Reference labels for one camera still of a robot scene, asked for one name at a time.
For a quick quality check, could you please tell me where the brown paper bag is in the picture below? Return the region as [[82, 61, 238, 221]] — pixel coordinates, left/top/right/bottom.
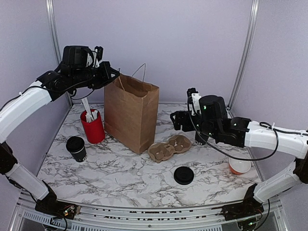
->
[[104, 74, 160, 154]]

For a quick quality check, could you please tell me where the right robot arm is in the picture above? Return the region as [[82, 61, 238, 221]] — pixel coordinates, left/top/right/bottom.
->
[[170, 93, 308, 220]]

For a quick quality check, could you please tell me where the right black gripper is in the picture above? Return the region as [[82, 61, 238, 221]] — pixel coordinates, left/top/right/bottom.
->
[[171, 110, 219, 140]]

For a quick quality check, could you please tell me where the black paper coffee cup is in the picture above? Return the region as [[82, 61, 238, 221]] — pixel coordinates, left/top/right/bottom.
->
[[66, 136, 87, 162]]

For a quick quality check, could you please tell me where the cardboard cup carrier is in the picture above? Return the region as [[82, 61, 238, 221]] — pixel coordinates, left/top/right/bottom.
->
[[147, 135, 192, 163]]

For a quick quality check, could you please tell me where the right aluminium frame post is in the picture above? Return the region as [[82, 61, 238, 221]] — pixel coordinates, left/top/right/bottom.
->
[[227, 0, 260, 110]]

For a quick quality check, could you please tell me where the black plastic cup lid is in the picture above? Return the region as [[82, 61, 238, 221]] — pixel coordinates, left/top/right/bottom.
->
[[66, 136, 85, 153]]

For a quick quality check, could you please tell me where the orange white bowl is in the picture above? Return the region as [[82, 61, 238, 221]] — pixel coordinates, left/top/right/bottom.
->
[[229, 158, 251, 175]]

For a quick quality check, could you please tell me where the left aluminium frame post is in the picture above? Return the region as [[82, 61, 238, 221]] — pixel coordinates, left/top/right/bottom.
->
[[45, 0, 73, 106]]

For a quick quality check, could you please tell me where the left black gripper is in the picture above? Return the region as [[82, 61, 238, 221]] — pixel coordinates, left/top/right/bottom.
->
[[71, 60, 120, 89]]

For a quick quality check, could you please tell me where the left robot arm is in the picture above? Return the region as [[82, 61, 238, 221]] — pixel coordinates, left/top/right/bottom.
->
[[0, 46, 120, 219]]

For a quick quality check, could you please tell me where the white sachet in holder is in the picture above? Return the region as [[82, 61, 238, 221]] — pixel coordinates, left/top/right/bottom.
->
[[91, 110, 98, 120]]

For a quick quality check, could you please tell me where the front aluminium rail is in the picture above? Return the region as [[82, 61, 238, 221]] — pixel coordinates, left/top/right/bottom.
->
[[9, 192, 289, 231]]

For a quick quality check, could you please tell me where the red cylindrical holder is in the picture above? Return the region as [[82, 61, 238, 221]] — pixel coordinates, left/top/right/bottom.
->
[[80, 109, 105, 144]]

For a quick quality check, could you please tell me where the aluminium frame post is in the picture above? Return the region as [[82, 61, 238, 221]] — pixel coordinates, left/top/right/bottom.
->
[[227, 0, 260, 110], [45, 0, 73, 106]]

